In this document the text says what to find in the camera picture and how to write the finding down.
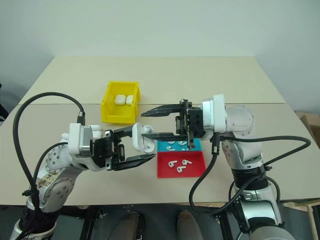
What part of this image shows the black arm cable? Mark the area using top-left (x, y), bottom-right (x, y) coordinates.
top-left (188, 132), bottom-right (312, 215)
top-left (12, 91), bottom-right (87, 213)

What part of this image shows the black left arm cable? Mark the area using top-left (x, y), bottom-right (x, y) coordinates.
top-left (12, 91), bottom-right (87, 213)

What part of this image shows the dark object at room edge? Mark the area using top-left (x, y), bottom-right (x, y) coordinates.
top-left (0, 81), bottom-right (11, 123)

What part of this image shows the blue plastic tray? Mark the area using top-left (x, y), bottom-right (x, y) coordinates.
top-left (156, 138), bottom-right (202, 154)

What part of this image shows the light wooden frame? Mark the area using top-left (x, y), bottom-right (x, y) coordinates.
top-left (281, 199), bottom-right (320, 240)

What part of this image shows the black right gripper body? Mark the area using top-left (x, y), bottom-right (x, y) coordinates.
top-left (174, 98), bottom-right (210, 149)

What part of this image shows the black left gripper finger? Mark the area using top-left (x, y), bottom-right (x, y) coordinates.
top-left (112, 125), bottom-right (135, 143)
top-left (114, 153), bottom-right (157, 172)

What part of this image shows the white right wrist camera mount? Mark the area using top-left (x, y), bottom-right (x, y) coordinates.
top-left (201, 93), bottom-right (229, 134)

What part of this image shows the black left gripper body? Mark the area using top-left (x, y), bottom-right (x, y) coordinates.
top-left (92, 129), bottom-right (126, 171)

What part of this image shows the yellow plastic bin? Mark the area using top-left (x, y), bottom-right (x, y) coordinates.
top-left (100, 80), bottom-right (142, 125)

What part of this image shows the dark brown rounded shape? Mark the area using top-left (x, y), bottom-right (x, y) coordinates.
top-left (109, 211), bottom-right (146, 240)

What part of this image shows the red plastic tray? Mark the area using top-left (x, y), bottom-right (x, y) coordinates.
top-left (155, 150), bottom-right (208, 179)

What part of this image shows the black table frame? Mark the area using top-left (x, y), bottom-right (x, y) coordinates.
top-left (56, 202), bottom-right (248, 240)

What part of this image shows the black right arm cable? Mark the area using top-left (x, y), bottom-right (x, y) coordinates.
top-left (188, 132), bottom-right (312, 215)

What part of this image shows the brown cardboard box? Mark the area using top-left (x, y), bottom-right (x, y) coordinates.
top-left (295, 111), bottom-right (320, 152)

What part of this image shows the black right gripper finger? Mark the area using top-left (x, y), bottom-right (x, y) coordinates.
top-left (140, 132), bottom-right (188, 142)
top-left (140, 103), bottom-right (187, 119)

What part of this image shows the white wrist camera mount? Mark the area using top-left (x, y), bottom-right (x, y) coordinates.
top-left (201, 93), bottom-right (229, 134)
top-left (61, 122), bottom-right (104, 161)

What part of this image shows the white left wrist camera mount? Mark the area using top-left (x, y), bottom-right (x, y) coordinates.
top-left (61, 122), bottom-right (104, 161)

